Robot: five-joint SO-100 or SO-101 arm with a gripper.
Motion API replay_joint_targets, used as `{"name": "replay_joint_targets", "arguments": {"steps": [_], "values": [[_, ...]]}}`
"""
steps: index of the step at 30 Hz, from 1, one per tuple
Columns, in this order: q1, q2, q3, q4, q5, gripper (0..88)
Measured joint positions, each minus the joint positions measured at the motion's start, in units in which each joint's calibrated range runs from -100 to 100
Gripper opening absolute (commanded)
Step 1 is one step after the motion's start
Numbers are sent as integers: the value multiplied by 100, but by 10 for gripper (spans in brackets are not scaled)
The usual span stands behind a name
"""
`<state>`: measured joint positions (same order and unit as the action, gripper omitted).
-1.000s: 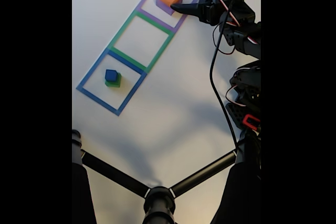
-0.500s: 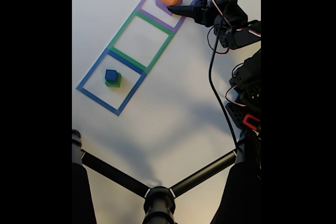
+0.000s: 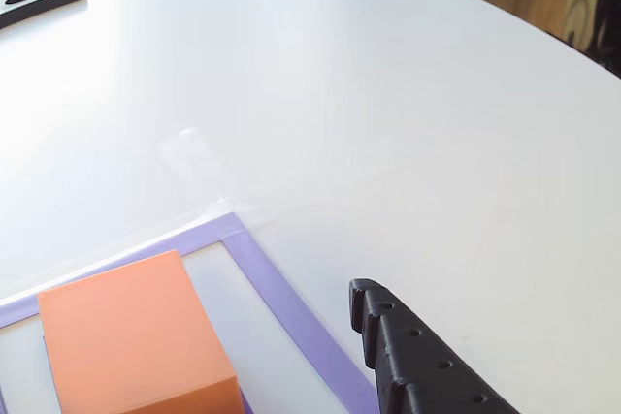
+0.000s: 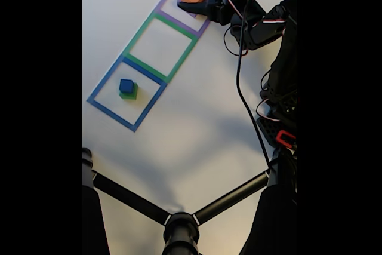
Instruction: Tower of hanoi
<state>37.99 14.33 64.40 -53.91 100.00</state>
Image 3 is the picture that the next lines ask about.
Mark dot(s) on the large purple cube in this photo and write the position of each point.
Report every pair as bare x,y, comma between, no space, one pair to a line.
247,406

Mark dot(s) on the large orange cube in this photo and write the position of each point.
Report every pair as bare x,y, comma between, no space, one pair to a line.
131,327

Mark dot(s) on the clear tape strip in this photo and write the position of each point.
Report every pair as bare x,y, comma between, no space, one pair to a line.
194,152

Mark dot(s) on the purple square tape frame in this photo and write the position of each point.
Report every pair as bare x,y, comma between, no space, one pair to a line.
291,307

